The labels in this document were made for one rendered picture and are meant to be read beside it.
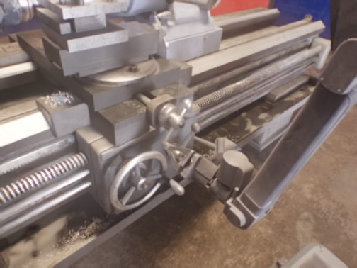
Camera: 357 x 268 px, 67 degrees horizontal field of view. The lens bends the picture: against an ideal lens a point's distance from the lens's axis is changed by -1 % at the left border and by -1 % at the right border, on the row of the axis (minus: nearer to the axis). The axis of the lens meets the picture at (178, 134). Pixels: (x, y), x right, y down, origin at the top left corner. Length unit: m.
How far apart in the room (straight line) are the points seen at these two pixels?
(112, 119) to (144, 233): 0.90
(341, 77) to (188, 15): 0.86
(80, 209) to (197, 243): 0.66
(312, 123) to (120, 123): 0.47
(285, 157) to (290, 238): 1.21
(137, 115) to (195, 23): 0.58
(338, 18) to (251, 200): 0.35
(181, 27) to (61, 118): 0.60
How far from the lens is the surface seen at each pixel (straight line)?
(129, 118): 0.75
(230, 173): 0.60
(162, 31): 0.94
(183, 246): 1.51
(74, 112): 0.82
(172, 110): 0.75
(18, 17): 0.91
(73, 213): 1.14
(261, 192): 0.57
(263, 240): 1.63
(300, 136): 0.49
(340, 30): 0.43
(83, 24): 0.77
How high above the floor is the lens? 1.30
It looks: 38 degrees down
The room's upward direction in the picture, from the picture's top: 6 degrees clockwise
